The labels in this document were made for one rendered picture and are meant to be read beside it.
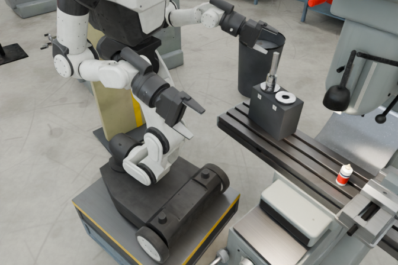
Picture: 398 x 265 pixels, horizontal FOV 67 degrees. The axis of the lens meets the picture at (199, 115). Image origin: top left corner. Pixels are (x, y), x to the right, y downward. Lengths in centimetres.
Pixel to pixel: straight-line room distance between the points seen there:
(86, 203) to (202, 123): 144
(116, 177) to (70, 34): 103
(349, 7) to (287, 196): 81
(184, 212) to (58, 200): 125
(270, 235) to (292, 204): 16
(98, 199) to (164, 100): 127
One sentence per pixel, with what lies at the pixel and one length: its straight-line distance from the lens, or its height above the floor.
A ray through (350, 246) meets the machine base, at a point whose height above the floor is 20.
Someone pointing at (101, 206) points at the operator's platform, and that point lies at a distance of 196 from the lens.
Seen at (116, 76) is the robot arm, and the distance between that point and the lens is 87.
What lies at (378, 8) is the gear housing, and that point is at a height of 168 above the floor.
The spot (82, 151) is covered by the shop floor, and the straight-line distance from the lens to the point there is 290.
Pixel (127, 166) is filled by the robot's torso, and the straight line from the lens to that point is 170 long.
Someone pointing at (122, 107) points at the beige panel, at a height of 32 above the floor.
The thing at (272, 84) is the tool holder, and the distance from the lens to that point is 143.
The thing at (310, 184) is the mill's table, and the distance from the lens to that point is 136.
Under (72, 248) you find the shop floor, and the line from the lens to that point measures 235.
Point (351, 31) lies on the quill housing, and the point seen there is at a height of 159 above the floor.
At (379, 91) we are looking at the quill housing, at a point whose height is 144.
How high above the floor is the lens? 197
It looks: 40 degrees down
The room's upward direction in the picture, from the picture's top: straight up
